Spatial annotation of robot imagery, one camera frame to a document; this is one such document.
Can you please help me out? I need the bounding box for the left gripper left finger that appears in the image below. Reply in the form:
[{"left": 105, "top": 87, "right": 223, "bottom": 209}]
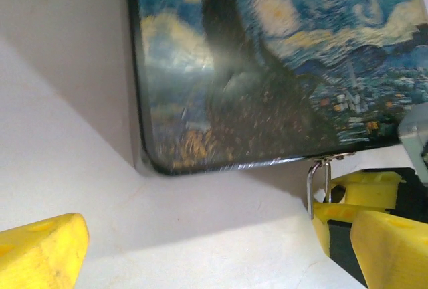
[{"left": 0, "top": 212, "right": 90, "bottom": 289}]

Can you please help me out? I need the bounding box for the starry night print box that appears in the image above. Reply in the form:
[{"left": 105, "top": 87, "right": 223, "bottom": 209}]
[{"left": 123, "top": 0, "right": 428, "bottom": 178}]

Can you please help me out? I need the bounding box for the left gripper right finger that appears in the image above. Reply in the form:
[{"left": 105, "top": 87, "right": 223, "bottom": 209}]
[{"left": 350, "top": 209, "right": 428, "bottom": 289}]

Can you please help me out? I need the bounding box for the brass padlock with silver shackle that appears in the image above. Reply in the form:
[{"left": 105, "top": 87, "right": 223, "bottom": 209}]
[{"left": 306, "top": 158, "right": 335, "bottom": 221}]

